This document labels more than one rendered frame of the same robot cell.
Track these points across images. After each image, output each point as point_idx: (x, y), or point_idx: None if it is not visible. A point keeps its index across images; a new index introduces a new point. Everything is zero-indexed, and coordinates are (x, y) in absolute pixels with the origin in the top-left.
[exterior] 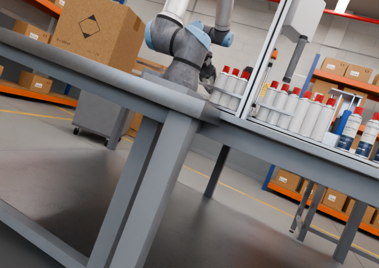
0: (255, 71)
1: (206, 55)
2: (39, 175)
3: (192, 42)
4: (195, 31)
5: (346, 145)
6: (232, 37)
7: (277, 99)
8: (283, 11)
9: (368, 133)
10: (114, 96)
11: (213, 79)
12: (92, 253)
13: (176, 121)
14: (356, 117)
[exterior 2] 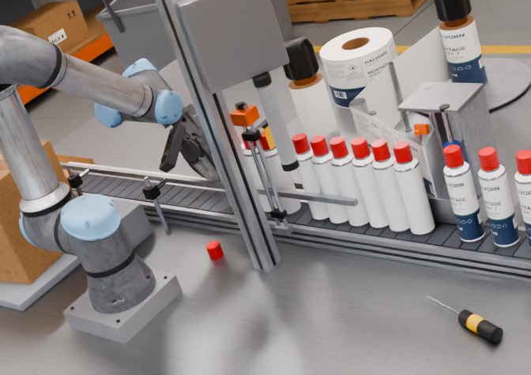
0: (226, 184)
1: (170, 124)
2: None
3: (81, 246)
4: (73, 231)
5: (465, 232)
6: (168, 105)
7: (317, 177)
8: (188, 64)
9: (485, 200)
10: None
11: (210, 163)
12: None
13: None
14: (449, 178)
